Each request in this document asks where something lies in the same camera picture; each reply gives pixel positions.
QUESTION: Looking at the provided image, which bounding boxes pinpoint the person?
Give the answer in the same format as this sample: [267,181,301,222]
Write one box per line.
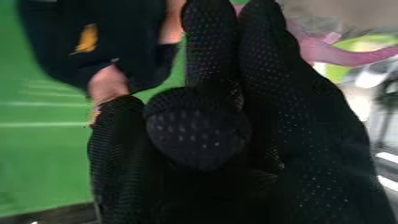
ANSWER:
[16,0,192,128]

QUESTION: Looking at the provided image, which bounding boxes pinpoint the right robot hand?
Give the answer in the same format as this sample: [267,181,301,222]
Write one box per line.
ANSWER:
[86,0,398,224]

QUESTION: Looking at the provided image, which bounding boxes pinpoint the pink flower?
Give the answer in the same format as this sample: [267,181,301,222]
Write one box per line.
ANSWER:
[286,18,398,69]

